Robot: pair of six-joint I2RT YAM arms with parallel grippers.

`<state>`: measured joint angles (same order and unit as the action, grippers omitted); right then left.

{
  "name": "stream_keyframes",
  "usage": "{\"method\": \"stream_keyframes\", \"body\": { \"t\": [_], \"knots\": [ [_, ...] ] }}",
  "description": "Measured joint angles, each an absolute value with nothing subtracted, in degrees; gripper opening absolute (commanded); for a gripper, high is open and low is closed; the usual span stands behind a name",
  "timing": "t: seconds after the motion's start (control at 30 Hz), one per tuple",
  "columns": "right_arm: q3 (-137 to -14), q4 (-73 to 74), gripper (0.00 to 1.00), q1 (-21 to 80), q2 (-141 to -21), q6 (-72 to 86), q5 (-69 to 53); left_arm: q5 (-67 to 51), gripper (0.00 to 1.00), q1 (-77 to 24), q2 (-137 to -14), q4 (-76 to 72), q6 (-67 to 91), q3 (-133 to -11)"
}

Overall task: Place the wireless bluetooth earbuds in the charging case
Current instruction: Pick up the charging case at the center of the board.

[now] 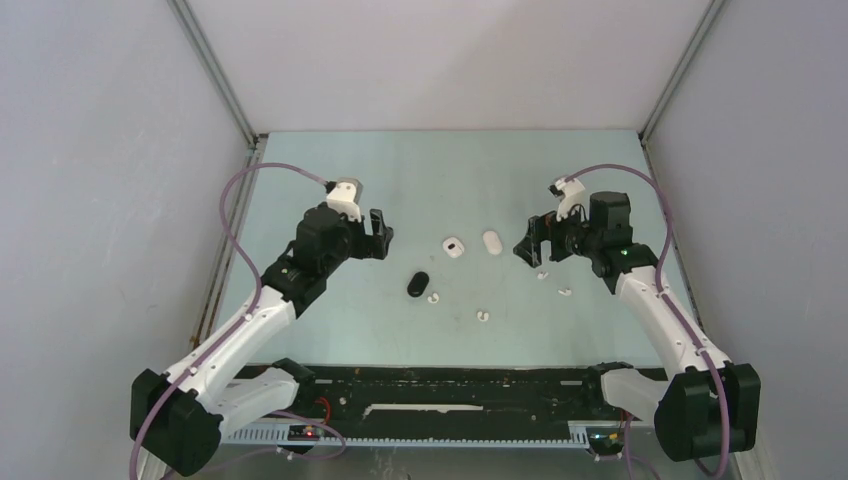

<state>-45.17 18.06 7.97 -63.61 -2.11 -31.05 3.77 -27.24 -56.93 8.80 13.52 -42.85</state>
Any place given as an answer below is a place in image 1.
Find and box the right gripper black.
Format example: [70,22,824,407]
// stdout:
[513,199,601,268]

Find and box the white charging case with dot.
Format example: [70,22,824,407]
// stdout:
[442,237,465,259]

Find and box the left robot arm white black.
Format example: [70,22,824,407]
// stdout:
[129,202,393,479]

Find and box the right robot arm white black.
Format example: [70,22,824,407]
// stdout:
[513,191,761,461]

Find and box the white closed charging case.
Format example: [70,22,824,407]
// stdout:
[482,230,503,256]

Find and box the black charging case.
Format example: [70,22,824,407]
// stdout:
[406,271,430,298]

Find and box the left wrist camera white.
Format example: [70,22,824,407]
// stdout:
[325,178,363,223]

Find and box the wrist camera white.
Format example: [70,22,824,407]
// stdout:
[325,178,363,223]
[549,178,586,221]

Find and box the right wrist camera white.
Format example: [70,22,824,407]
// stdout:
[549,178,586,221]

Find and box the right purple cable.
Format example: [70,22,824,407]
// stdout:
[564,163,732,480]

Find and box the purple cable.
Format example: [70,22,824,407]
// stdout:
[128,162,331,480]
[564,163,732,480]

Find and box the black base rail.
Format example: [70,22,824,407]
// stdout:
[288,365,625,445]

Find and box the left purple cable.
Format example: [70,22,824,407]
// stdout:
[128,162,331,480]

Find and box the white slotted cable duct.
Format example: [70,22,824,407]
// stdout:
[221,423,591,449]

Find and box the right aluminium frame post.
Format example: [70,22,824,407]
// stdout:
[639,0,728,147]

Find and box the aluminium frame post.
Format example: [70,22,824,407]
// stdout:
[639,0,728,147]
[166,0,259,148]

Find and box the left aluminium frame post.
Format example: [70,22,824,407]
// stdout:
[166,0,259,148]

